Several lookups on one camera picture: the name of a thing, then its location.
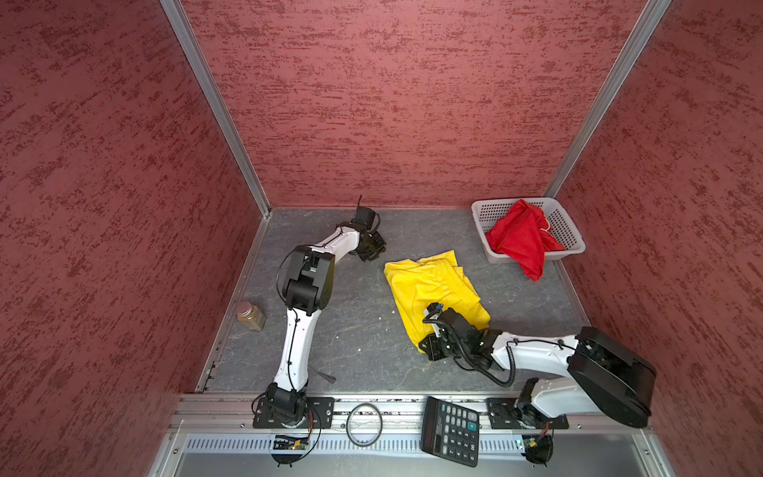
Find yellow shorts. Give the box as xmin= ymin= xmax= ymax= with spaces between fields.
xmin=383 ymin=250 xmax=491 ymax=354

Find red shorts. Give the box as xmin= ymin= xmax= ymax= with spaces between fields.
xmin=486 ymin=200 xmax=565 ymax=281

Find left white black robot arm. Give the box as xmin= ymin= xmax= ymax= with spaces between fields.
xmin=265 ymin=220 xmax=385 ymax=427

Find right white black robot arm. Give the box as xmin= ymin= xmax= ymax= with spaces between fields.
xmin=419 ymin=317 xmax=657 ymax=429

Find black calculator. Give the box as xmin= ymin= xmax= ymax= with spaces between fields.
xmin=419 ymin=397 xmax=480 ymax=468

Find white plastic basket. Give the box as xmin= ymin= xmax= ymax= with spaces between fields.
xmin=471 ymin=197 xmax=586 ymax=264

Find metal spoon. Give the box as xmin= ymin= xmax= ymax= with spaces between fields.
xmin=308 ymin=366 xmax=337 ymax=384

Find small brown glass jar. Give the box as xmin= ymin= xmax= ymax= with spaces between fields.
xmin=234 ymin=300 xmax=266 ymax=332

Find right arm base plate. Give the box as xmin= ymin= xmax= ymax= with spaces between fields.
xmin=486 ymin=397 xmax=569 ymax=430

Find grey ring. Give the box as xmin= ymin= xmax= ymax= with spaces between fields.
xmin=346 ymin=402 xmax=383 ymax=448

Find right circuit board with wires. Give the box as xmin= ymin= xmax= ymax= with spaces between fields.
xmin=522 ymin=423 xmax=554 ymax=467

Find circuit board with wires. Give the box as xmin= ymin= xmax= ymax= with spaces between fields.
xmin=270 ymin=407 xmax=323 ymax=467
xmin=522 ymin=423 xmax=554 ymax=467

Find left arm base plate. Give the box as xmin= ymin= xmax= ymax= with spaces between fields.
xmin=252 ymin=397 xmax=336 ymax=430

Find left circuit board with wires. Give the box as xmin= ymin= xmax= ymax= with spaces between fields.
xmin=270 ymin=407 xmax=323 ymax=467

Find aluminium front frame rail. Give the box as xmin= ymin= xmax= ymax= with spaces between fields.
xmin=149 ymin=392 xmax=674 ymax=476

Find left aluminium corner post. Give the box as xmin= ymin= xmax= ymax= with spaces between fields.
xmin=160 ymin=0 xmax=272 ymax=220

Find aluminium corner post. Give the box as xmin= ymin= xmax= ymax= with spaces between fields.
xmin=160 ymin=0 xmax=272 ymax=220
xmin=544 ymin=0 xmax=672 ymax=198

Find right aluminium corner post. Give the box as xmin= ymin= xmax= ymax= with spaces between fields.
xmin=544 ymin=0 xmax=672 ymax=198

